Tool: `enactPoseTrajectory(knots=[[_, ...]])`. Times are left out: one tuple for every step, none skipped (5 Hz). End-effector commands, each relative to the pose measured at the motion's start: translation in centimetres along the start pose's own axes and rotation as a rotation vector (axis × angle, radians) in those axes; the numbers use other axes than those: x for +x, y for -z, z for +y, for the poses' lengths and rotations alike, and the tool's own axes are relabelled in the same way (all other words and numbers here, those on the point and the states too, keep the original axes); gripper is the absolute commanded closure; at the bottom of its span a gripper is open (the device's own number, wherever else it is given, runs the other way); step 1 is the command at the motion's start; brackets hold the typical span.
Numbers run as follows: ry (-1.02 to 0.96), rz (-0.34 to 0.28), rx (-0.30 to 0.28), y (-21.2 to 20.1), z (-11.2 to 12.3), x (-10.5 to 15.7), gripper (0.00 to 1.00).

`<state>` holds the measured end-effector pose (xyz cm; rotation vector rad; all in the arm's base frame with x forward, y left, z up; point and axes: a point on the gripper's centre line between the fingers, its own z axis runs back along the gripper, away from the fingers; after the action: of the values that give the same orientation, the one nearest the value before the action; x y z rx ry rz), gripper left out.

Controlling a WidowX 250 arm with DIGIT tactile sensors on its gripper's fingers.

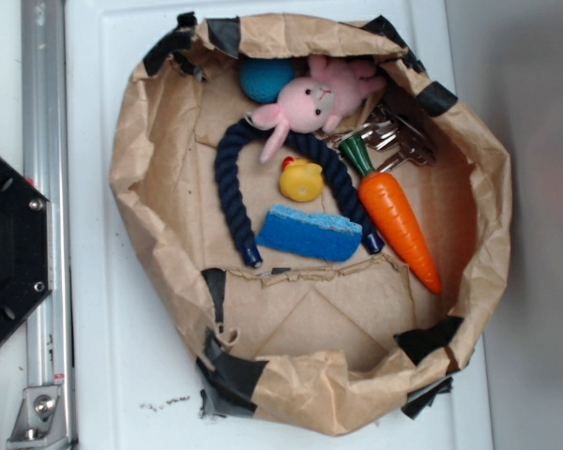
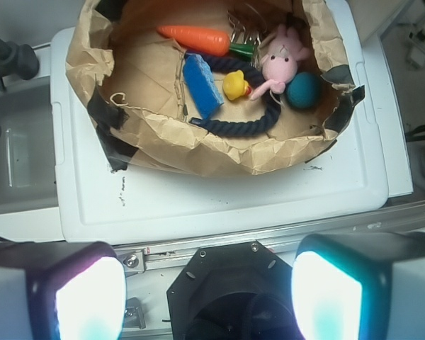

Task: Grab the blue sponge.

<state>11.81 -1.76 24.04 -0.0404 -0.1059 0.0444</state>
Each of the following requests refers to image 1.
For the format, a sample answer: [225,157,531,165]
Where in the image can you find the orange toy carrot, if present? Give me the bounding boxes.
[339,135,442,294]

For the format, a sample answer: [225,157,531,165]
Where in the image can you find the aluminium extrusion rail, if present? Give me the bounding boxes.
[21,1,78,449]

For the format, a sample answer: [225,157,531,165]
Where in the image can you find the blue sponge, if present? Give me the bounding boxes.
[256,204,362,263]

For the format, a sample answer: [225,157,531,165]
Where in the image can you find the pink plush bunny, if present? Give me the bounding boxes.
[250,54,387,163]

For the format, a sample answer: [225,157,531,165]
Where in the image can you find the metal corner bracket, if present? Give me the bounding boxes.
[6,385,67,449]

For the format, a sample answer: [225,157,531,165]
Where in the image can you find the silver metal forks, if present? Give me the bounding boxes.
[323,103,436,176]

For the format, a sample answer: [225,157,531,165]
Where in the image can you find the brown paper bag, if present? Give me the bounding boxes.
[110,13,512,436]

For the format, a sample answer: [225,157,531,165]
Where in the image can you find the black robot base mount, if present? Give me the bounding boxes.
[0,157,52,347]

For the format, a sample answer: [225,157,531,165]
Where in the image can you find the dark blue rope toy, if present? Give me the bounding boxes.
[215,119,385,268]

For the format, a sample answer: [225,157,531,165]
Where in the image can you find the teal blue ball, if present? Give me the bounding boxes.
[238,58,295,104]

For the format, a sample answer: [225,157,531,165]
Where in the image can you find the yellow rubber duck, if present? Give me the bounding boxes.
[279,157,325,203]

